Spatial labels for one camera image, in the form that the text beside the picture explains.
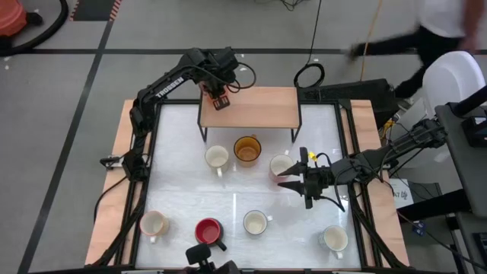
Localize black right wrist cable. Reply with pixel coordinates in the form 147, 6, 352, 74
314, 151, 347, 213

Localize amber yellow mug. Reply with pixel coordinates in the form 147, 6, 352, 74
233, 133, 263, 168

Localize person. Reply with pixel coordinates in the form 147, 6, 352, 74
348, 0, 487, 100

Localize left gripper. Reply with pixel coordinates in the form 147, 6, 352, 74
205, 47, 240, 112

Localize yellow cable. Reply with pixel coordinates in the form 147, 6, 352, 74
359, 0, 384, 81

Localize black box device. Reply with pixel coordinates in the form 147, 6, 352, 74
461, 115, 487, 148

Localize blue white flower mug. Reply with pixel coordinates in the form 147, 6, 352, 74
242, 209, 274, 236

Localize black computer case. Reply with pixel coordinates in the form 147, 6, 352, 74
298, 78, 401, 129

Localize black cable bundle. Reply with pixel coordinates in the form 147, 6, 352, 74
279, 0, 305, 11

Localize orange vacuum cleaner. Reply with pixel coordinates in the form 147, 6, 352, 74
0, 0, 44, 38

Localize light green mug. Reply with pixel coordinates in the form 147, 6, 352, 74
204, 145, 231, 180

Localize wooden shelf black metal legs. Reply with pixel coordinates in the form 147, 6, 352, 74
196, 81, 304, 144

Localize black angled bar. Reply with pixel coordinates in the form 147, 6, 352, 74
444, 85, 487, 118

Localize red mug white inside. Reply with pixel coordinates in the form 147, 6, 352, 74
268, 153, 295, 183

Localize black mat striped edge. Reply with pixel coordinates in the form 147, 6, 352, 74
70, 0, 123, 23

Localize peach patterned mug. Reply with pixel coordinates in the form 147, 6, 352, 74
138, 210, 170, 244

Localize white chair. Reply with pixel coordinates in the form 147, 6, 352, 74
397, 50, 487, 168

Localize black aluminium table frame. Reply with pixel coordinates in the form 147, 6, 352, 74
86, 85, 411, 273

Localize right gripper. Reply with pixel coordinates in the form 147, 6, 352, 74
276, 146, 336, 210

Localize black coiled floor cable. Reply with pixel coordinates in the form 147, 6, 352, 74
293, 0, 326, 89

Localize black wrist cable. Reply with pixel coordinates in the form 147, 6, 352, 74
314, 151, 347, 213
227, 62, 257, 91

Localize dark grey desk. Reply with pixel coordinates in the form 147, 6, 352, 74
434, 101, 487, 218

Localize white teal lattice mug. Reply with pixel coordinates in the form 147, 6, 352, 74
317, 224, 349, 260

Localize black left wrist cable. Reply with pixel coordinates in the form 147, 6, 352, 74
227, 62, 257, 91

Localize white printed paper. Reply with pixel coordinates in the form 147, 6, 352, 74
388, 177, 415, 209

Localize black vacuum hose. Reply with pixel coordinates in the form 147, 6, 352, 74
0, 0, 70, 56

